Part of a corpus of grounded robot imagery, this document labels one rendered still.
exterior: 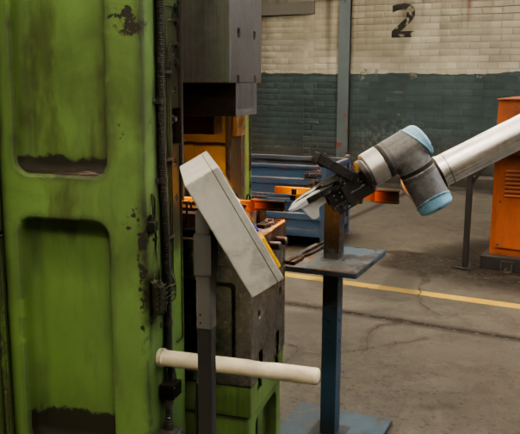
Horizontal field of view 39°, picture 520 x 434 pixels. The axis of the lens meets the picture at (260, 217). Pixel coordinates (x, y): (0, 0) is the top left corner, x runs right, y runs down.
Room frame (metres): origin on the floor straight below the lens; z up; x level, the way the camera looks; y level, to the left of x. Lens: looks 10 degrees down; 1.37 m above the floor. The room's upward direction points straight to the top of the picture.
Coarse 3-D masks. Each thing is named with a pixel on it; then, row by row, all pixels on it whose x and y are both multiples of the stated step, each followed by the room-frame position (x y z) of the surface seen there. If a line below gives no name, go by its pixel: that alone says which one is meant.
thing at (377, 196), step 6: (276, 186) 2.67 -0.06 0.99; (282, 186) 2.67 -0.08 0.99; (276, 192) 2.66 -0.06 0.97; (282, 192) 2.65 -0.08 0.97; (288, 192) 2.64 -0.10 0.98; (300, 192) 2.62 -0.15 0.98; (378, 192) 2.52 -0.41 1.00; (384, 192) 2.51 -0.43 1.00; (390, 192) 2.49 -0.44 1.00; (396, 192) 2.48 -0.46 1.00; (366, 198) 2.52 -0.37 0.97; (372, 198) 2.51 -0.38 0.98; (378, 198) 2.52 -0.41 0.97; (384, 198) 2.51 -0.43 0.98; (390, 198) 2.50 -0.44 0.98; (396, 198) 2.49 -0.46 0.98
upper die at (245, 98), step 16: (192, 96) 2.17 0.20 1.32; (208, 96) 2.16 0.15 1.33; (224, 96) 2.14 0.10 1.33; (240, 96) 2.17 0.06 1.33; (256, 96) 2.32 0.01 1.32; (192, 112) 2.17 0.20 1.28; (208, 112) 2.16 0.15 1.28; (224, 112) 2.14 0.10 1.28; (240, 112) 2.17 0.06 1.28; (256, 112) 2.32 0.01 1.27
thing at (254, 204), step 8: (184, 200) 2.30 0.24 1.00; (192, 200) 2.29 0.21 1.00; (240, 200) 2.26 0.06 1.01; (248, 200) 2.26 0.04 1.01; (256, 200) 2.24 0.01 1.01; (264, 200) 2.24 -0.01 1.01; (272, 200) 2.24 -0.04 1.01; (256, 208) 2.23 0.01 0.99; (264, 208) 2.22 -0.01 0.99; (272, 208) 2.22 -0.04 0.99; (280, 208) 2.22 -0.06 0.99
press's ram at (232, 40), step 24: (192, 0) 2.12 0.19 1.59; (216, 0) 2.10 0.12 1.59; (240, 0) 2.17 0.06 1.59; (192, 24) 2.12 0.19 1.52; (216, 24) 2.10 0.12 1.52; (240, 24) 2.17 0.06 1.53; (192, 48) 2.12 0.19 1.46; (216, 48) 2.10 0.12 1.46; (240, 48) 2.17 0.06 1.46; (192, 72) 2.12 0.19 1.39; (216, 72) 2.10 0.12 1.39; (240, 72) 2.17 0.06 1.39
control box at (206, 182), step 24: (192, 168) 1.67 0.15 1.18; (216, 168) 1.50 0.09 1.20; (192, 192) 1.49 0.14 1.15; (216, 192) 1.50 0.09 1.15; (216, 216) 1.50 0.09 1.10; (240, 216) 1.51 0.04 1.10; (240, 240) 1.51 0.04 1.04; (240, 264) 1.51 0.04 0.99; (264, 264) 1.52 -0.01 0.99; (264, 288) 1.52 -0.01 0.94
